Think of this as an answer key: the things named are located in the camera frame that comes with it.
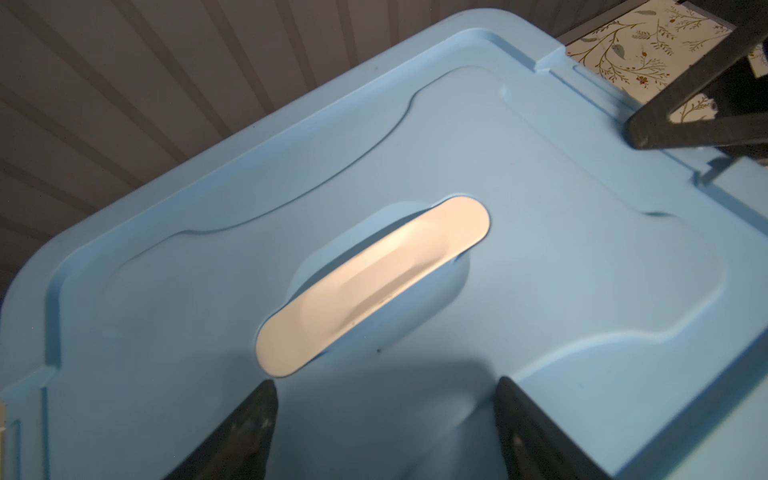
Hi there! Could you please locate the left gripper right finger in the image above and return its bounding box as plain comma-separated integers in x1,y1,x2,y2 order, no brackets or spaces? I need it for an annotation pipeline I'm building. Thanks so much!
494,376,611,479

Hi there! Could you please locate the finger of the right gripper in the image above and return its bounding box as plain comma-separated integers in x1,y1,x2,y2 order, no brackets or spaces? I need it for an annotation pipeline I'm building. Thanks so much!
624,113,767,150
626,1,767,129

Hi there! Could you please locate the blue plastic bin lid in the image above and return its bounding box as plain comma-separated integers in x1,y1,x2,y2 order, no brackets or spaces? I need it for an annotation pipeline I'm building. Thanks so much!
1,9,767,479

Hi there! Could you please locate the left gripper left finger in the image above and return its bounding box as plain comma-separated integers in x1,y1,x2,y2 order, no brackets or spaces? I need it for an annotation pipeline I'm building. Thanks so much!
167,380,278,479

